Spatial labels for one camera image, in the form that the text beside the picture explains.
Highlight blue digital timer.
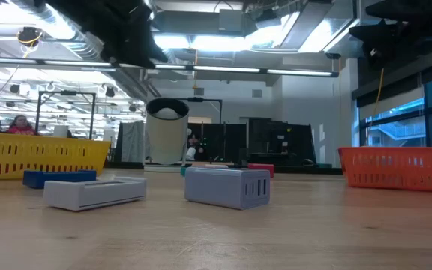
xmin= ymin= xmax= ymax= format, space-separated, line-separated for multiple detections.
xmin=22 ymin=169 xmax=98 ymax=190

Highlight orange plastic basket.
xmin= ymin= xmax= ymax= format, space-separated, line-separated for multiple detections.
xmin=337 ymin=146 xmax=432 ymax=194

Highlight grey ceiling box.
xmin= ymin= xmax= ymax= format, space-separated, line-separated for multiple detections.
xmin=217 ymin=8 xmax=245 ymax=33

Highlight white digital timer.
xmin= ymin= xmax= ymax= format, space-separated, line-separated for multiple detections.
xmin=43 ymin=176 xmax=148 ymax=212

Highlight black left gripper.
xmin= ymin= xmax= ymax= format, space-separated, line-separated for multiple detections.
xmin=45 ymin=0 xmax=169 ymax=69

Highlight lavender wall charger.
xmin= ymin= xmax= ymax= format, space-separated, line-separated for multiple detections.
xmin=184 ymin=166 xmax=272 ymax=211

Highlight grey hanging cloth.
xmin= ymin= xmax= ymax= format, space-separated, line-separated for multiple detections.
xmin=115 ymin=121 xmax=146 ymax=164

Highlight black camera stand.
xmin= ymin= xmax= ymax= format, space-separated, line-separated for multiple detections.
xmin=178 ymin=96 xmax=224 ymax=166

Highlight long ceiling light bar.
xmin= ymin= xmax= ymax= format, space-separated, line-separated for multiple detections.
xmin=0 ymin=55 xmax=340 ymax=78

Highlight yellow cable reel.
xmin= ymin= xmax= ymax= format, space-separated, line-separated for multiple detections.
xmin=16 ymin=25 xmax=44 ymax=49

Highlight black partition screens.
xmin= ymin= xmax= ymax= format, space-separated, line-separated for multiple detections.
xmin=187 ymin=117 xmax=317 ymax=167

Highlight red square box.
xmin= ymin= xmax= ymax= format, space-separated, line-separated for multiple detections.
xmin=247 ymin=163 xmax=275 ymax=179

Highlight black-framed window wall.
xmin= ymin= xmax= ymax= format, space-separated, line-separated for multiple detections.
xmin=352 ymin=55 xmax=432 ymax=148

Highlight yellow plastic basket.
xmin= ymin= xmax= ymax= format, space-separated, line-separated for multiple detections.
xmin=0 ymin=131 xmax=112 ymax=181

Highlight white cylinder with black rim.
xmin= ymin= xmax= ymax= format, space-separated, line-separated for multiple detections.
xmin=142 ymin=97 xmax=191 ymax=173

